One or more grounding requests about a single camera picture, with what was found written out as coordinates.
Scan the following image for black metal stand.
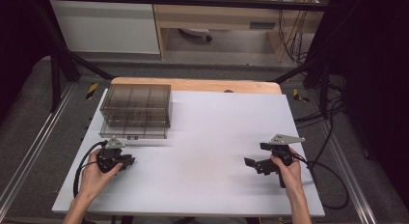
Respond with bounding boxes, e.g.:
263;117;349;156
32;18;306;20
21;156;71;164
32;1;116;113
271;49;333;119

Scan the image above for smoky transparent drawer cabinet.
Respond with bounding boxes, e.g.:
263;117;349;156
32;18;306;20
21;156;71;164
99;83;173;128

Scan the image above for aluminium rail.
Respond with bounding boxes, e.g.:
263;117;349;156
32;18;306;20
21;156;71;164
0;83;77;212
316;121;378;224

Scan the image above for yellow black tape strip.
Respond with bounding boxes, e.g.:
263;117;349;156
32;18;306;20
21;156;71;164
292;88;311;103
85;82;99;100

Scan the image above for white table mat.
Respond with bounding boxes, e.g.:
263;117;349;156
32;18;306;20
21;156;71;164
51;89;326;217

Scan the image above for person's right hand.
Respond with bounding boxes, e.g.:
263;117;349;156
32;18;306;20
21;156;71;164
270;148;303;199

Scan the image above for hand-held gripper cable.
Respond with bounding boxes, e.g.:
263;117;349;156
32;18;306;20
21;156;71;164
291;152;350;210
72;140;109;199

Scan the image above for left hand-held gripper cable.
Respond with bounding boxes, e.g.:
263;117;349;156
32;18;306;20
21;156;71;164
72;140;109;199

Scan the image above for black curtain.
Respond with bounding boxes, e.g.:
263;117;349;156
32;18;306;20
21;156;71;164
321;0;409;203
0;0;54;122

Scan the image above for black floor cables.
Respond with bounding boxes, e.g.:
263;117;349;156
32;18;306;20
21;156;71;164
293;73;347;126

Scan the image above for black metal crossbar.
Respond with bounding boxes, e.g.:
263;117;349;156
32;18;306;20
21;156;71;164
35;0;330;12

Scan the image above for light wooden desk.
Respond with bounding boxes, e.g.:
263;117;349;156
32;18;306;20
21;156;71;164
150;0;334;63

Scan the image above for person's left hand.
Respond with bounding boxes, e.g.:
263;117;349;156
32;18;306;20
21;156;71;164
78;149;124;200

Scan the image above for wooden table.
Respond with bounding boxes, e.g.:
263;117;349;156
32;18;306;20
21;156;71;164
110;76;283;96

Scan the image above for office chair base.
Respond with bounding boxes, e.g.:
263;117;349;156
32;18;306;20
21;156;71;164
177;27;213;42

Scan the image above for white cabinet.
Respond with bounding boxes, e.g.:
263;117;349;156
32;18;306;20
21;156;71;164
49;0;161;55

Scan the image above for hanging cable bundle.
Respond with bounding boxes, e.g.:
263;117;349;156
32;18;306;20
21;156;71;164
278;0;323;66

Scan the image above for right hand-held gripper cable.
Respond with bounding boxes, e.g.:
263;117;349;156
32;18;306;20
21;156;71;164
291;152;350;210

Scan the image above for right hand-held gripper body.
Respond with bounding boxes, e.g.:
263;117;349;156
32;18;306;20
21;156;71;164
254;133;307;189

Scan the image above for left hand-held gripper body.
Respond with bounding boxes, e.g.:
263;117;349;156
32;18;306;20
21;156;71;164
95;136;134;174

